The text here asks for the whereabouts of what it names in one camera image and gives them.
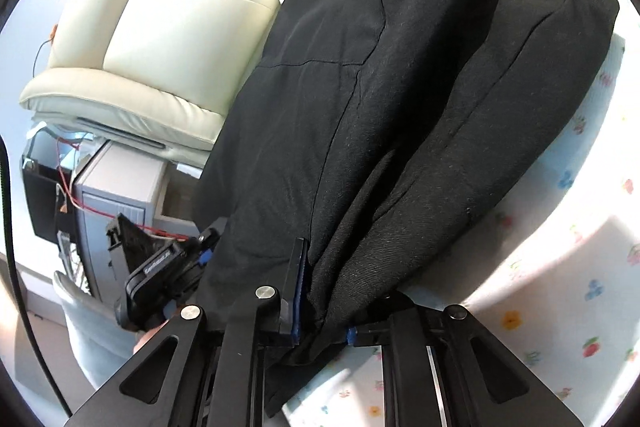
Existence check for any black perforated bracket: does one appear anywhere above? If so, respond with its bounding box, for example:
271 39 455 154
106 213 168 280

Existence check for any black box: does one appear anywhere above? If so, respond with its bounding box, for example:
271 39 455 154
21 142 76 243

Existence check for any white chair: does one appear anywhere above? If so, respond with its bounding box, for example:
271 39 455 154
52 271 138 390

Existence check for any person's left hand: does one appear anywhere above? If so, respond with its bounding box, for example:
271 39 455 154
131 322 171 358

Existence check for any thin red cable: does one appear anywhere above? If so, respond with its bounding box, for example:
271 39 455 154
56 137 203 243

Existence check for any black hooded jacket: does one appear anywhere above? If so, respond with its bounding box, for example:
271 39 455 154
192 0 491 418

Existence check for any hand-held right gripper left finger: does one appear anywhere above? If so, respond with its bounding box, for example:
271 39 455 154
65 237 310 427

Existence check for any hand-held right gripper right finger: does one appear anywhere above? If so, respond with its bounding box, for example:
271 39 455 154
345 297 586 427

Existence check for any white floral bedsheet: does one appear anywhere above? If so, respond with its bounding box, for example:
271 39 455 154
280 32 640 427

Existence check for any black twill garment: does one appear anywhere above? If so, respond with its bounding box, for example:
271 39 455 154
300 0 621 358

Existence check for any cream padded headboard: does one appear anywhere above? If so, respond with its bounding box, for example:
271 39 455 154
19 0 281 165

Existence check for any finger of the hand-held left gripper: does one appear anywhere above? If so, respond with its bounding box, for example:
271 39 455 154
197 216 228 270

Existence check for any grey white bedside cabinet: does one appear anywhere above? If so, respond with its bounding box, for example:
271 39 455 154
70 139 211 308

